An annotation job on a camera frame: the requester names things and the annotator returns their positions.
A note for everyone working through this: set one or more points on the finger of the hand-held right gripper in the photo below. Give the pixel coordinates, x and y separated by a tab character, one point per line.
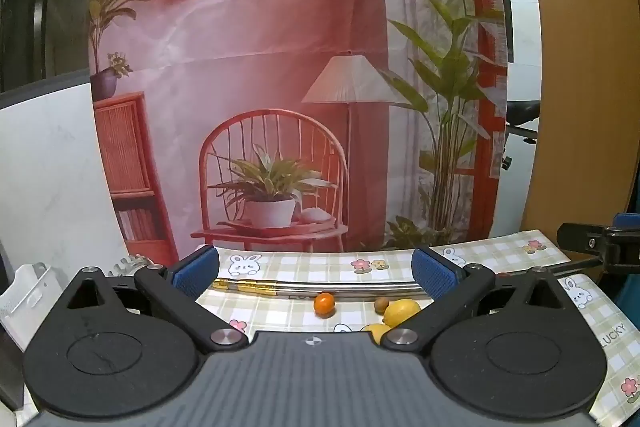
580	238

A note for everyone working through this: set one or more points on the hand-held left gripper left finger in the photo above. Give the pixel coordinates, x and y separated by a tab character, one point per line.
197	271

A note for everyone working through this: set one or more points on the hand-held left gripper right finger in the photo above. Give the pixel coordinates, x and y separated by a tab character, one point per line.
432	276

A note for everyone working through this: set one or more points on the yellow lemon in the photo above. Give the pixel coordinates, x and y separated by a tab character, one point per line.
401	311
376	332

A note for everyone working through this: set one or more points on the small brown round fruit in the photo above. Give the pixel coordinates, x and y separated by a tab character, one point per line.
381	305

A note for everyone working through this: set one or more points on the grey clip hanger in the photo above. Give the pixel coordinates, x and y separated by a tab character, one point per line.
132	263

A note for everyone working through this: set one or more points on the checked tablecloth with bunny print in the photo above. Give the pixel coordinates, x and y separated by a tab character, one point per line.
300	264

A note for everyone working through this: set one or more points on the long metal pole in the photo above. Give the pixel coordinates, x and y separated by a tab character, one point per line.
300	288

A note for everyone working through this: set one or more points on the small tangerine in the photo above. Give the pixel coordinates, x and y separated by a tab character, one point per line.
324	303

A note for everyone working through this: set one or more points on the white plastic basket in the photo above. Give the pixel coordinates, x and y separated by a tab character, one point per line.
25	297

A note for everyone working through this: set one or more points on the wooden board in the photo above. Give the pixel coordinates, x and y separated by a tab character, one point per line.
565	57

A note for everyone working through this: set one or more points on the wall poster with red chair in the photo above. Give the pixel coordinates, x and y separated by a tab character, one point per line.
280	32

